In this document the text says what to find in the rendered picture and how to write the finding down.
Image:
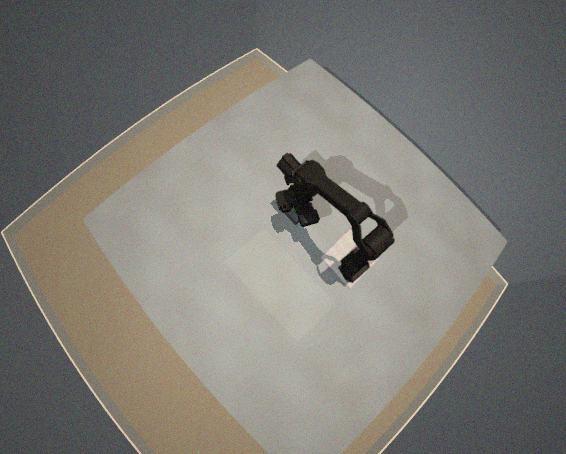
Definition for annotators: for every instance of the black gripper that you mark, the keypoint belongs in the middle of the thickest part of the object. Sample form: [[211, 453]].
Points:
[[307, 215]]

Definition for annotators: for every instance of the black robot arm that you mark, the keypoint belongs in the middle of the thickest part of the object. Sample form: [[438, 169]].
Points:
[[310, 179]]

